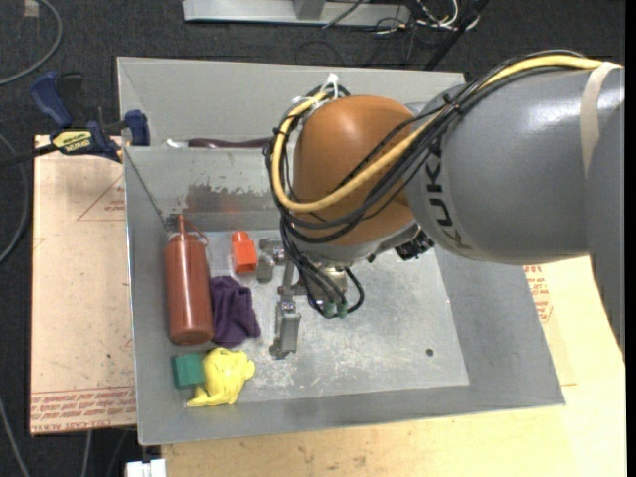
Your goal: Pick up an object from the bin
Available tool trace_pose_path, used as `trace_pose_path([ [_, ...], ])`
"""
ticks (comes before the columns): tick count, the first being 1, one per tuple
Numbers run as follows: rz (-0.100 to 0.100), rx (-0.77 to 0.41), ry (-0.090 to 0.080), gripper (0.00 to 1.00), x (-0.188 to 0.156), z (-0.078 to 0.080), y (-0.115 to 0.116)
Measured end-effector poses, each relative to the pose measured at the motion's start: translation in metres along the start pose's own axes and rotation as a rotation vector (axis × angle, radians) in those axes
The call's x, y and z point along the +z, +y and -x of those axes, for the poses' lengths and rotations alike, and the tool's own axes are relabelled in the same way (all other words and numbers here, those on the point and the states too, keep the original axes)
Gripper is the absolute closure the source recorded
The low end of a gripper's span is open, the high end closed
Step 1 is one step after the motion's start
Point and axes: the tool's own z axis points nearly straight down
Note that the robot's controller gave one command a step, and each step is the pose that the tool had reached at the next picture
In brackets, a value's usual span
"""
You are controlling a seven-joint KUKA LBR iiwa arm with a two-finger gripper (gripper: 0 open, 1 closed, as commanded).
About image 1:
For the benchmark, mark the grey metal bin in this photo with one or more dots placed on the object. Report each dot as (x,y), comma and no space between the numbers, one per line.
(377,346)

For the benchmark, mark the green block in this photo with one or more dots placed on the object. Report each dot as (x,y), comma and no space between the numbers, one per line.
(188,370)

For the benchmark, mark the orange plastic block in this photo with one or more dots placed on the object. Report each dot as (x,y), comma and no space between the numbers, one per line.
(243,254)

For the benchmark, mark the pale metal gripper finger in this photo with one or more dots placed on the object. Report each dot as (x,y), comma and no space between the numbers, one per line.
(266,266)
(287,331)

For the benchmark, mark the purple cloth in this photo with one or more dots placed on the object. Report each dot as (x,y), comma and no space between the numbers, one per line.
(232,311)

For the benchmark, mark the yellow toy animal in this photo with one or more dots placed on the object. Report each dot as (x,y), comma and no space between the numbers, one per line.
(226,373)

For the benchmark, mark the brown cardboard board red print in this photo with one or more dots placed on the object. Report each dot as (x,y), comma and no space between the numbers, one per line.
(79,286)

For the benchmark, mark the red-brown squeeze bottle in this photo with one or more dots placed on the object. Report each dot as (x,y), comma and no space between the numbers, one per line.
(188,291)

